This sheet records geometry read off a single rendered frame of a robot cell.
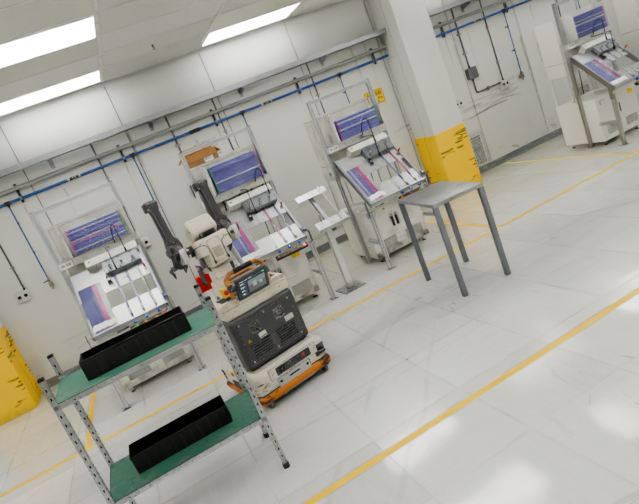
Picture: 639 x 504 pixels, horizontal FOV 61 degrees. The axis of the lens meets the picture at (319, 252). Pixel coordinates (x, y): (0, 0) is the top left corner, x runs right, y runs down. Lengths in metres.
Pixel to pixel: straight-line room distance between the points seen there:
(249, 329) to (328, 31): 4.94
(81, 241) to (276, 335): 2.30
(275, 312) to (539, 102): 6.65
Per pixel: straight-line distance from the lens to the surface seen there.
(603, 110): 8.02
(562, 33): 7.97
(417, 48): 7.72
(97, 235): 5.43
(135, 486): 3.22
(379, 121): 6.25
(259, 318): 3.85
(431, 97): 7.71
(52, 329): 7.14
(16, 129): 7.04
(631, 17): 9.22
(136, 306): 5.14
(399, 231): 6.07
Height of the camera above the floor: 1.75
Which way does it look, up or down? 13 degrees down
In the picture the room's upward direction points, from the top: 22 degrees counter-clockwise
